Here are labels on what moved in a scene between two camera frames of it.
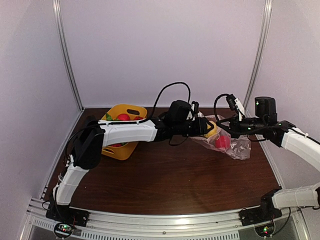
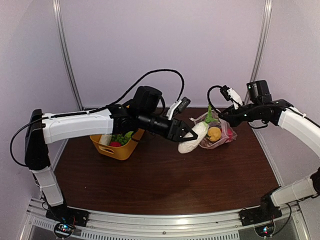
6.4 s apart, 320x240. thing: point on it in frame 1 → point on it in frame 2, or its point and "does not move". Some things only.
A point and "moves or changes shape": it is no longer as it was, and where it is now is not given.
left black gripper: [200, 127] → [174, 131]
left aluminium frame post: [56, 9] does not move
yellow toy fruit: [213, 132] moves or changes shape
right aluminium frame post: [267, 9] does not move
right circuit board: [266, 230] does not move
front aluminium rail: [225, 225] does not move
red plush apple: [223, 141] moves or changes shape
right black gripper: [234, 127] → [233, 120]
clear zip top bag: [239, 148] moves or changes shape
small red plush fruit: [116, 145] does not move
